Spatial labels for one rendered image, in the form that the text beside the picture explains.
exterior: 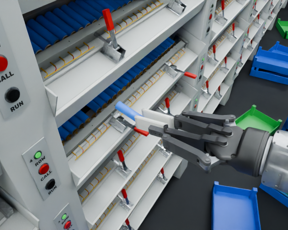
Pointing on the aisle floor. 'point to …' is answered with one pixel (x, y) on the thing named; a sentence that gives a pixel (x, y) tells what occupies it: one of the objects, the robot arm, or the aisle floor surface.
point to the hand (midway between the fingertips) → (154, 122)
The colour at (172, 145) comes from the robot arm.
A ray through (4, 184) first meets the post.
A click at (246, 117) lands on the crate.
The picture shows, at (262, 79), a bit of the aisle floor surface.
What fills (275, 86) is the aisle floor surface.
